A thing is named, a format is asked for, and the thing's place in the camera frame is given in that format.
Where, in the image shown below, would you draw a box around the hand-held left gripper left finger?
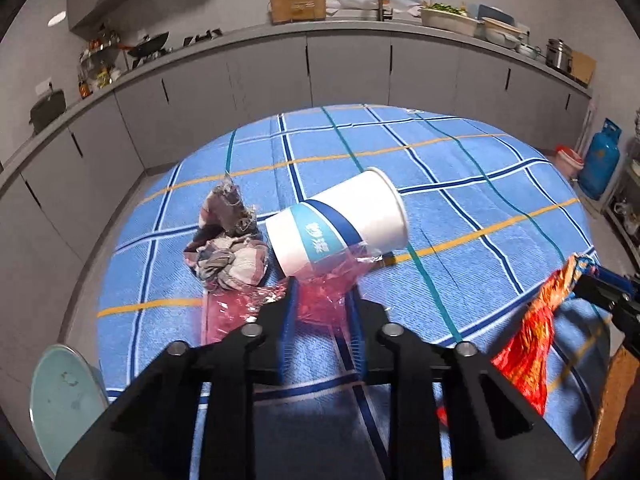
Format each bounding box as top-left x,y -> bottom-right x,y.
55,280 -> 301,480

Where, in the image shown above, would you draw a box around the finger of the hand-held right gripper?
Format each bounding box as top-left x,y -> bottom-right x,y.
571,274 -> 640,356
575,256 -> 640,288

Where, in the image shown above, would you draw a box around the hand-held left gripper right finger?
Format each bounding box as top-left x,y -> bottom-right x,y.
346,294 -> 586,480

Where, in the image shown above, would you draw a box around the red transparent plastic film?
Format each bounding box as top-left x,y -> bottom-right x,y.
202,245 -> 396,346

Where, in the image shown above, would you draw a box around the red orange snack bag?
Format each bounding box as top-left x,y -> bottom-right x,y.
435,255 -> 583,426

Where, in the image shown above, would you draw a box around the white blue paper cup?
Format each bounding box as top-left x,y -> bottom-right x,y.
265,166 -> 410,278

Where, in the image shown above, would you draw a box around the crumpled plaid cloth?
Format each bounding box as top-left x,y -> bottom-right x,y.
184,175 -> 271,293

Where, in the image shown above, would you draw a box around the blue gas cylinder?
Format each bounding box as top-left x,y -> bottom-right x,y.
579,117 -> 623,201

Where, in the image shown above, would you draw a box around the red lidded bucket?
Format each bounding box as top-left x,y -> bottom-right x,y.
555,145 -> 585,181

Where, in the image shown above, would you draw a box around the blue plaid tablecloth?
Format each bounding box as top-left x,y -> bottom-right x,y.
96,104 -> 613,480

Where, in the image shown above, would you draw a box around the small wooden board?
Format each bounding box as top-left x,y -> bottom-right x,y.
570,50 -> 598,86

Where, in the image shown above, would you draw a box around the steel stock pot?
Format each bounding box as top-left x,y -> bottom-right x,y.
545,38 -> 575,75

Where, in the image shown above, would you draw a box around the cream plastic basin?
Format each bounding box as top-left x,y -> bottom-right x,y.
482,16 -> 530,50

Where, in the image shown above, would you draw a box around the grey kitchen counter cabinets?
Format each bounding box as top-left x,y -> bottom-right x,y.
0,7 -> 594,311

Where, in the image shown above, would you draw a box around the cream basin with vegetables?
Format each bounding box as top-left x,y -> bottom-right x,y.
420,2 -> 485,37

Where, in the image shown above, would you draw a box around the black gas stove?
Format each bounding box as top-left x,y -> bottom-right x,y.
127,27 -> 224,68

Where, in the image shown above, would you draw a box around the black wok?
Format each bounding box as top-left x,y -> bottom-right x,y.
119,31 -> 171,59

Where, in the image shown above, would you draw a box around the wooden cutting board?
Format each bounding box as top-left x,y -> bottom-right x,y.
269,0 -> 328,25

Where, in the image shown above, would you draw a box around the metal spice rack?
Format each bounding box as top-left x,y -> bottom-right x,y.
77,30 -> 123,98

